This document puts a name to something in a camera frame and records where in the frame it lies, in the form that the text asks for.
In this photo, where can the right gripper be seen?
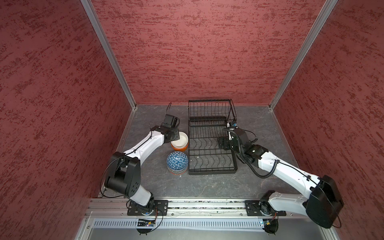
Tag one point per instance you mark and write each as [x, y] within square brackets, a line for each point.
[225, 140]

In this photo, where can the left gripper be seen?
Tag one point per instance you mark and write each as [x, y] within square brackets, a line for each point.
[176, 137]

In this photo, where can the white bowl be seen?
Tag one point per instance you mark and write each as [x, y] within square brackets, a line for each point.
[182, 140]

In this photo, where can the orange bowl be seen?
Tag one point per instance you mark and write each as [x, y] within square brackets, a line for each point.
[180, 149]

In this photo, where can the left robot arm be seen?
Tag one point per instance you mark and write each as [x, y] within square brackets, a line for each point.
[123, 174]

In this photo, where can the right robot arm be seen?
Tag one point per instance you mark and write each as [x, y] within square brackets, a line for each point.
[318, 197]

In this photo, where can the blue patterned bowl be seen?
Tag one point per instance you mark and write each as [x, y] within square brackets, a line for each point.
[177, 162]

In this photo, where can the left aluminium corner profile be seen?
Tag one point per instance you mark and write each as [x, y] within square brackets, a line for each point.
[96, 24]

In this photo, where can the aluminium corner profile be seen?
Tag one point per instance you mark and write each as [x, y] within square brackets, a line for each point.
[317, 26]
[96, 24]

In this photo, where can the right aluminium corner profile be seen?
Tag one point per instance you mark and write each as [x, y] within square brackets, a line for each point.
[317, 26]

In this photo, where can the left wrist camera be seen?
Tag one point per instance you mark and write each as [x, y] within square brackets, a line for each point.
[170, 121]

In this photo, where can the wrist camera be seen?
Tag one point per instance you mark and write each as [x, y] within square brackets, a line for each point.
[232, 125]
[170, 121]

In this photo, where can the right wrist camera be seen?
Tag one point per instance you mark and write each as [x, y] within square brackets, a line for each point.
[232, 125]

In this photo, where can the black wire dish rack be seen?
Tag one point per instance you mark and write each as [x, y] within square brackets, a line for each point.
[207, 121]

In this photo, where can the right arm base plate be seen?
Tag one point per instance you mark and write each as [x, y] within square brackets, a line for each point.
[255, 208]

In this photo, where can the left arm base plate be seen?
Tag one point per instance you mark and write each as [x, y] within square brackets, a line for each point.
[151, 209]

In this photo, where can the aluminium mounting rail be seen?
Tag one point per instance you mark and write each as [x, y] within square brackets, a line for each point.
[178, 208]

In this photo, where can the perforated cable duct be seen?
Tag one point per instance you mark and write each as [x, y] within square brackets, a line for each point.
[196, 224]

